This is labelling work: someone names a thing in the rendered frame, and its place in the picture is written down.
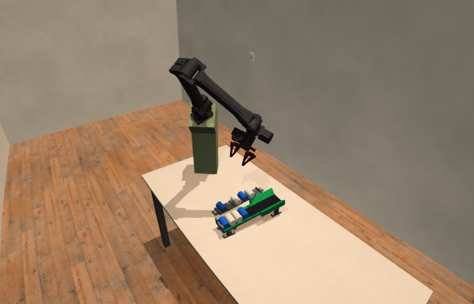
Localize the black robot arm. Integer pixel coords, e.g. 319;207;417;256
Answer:
169;58;274;146

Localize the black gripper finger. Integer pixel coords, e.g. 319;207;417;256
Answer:
230;142;240;157
241;152;256;166

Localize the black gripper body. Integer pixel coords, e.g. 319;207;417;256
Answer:
234;139;256;155

